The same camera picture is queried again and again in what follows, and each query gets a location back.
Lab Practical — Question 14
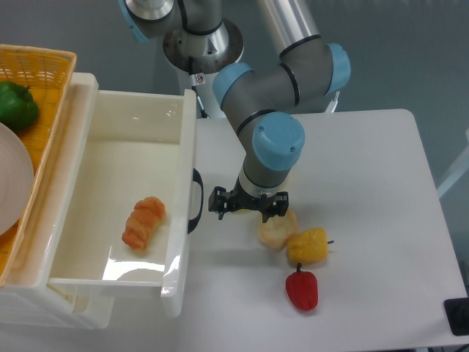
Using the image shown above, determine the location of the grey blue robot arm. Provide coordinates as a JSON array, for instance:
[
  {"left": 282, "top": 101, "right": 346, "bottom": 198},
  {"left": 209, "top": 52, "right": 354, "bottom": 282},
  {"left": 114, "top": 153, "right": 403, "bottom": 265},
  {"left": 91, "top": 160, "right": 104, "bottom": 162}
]
[{"left": 119, "top": 1, "right": 351, "bottom": 221}]

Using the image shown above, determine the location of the black device at table edge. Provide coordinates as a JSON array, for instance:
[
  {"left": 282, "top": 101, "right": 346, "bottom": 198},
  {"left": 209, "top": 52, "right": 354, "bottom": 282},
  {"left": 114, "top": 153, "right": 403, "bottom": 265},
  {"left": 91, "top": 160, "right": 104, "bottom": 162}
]
[{"left": 443, "top": 298, "right": 469, "bottom": 336}]

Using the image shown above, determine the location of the yellow banana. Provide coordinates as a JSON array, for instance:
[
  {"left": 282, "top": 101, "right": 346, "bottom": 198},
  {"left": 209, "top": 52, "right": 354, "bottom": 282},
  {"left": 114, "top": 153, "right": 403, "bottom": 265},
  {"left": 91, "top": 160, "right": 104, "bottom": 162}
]
[{"left": 233, "top": 209, "right": 253, "bottom": 215}]

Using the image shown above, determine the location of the red bell pepper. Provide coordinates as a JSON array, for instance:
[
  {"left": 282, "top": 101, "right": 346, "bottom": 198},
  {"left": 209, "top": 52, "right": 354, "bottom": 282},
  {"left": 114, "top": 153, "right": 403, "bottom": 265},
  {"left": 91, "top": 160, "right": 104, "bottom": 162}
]
[{"left": 285, "top": 263, "right": 319, "bottom": 312}]

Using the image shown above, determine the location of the croissant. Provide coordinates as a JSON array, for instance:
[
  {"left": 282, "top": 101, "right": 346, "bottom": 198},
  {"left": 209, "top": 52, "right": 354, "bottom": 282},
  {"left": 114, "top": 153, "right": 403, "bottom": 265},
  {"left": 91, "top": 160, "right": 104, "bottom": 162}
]
[{"left": 122, "top": 197, "right": 166, "bottom": 251}]

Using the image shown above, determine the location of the green bell pepper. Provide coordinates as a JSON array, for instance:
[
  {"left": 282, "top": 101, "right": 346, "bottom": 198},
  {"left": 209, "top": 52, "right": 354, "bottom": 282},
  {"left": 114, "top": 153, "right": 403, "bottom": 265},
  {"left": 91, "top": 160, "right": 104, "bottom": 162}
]
[{"left": 1, "top": 81, "right": 40, "bottom": 132}]

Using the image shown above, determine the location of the white plate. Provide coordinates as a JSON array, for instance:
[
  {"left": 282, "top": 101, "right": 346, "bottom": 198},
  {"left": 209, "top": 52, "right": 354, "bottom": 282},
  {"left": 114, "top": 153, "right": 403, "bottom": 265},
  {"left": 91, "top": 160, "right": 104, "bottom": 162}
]
[{"left": 1, "top": 124, "right": 34, "bottom": 235}]

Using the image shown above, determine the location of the yellow bell pepper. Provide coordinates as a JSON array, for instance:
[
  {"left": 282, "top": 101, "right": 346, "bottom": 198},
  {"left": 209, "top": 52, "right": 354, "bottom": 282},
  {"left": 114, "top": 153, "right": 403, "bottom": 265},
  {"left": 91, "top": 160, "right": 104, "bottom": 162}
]
[{"left": 287, "top": 227, "right": 334, "bottom": 265}]

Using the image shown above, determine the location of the orange woven basket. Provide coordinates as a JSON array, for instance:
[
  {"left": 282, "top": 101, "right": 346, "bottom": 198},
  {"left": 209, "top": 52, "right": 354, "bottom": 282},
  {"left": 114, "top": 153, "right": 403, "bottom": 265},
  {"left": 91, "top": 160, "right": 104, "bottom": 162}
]
[{"left": 1, "top": 44, "right": 77, "bottom": 285}]

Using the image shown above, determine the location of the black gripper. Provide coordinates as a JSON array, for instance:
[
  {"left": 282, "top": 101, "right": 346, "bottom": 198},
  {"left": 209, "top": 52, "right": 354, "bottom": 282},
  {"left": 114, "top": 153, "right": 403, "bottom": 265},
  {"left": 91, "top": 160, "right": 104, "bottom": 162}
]
[{"left": 208, "top": 185, "right": 289, "bottom": 223}]

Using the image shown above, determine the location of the white drawer cabinet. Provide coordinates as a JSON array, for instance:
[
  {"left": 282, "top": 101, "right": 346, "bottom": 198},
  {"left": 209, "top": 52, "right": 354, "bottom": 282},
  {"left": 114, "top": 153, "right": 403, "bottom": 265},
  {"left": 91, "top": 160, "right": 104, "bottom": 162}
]
[{"left": 1, "top": 73, "right": 98, "bottom": 328}]

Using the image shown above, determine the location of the pale bread roll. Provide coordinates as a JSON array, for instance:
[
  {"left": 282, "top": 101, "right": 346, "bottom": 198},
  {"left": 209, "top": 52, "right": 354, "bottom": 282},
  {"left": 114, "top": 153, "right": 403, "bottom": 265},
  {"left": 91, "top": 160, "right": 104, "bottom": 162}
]
[{"left": 257, "top": 209, "right": 298, "bottom": 251}]

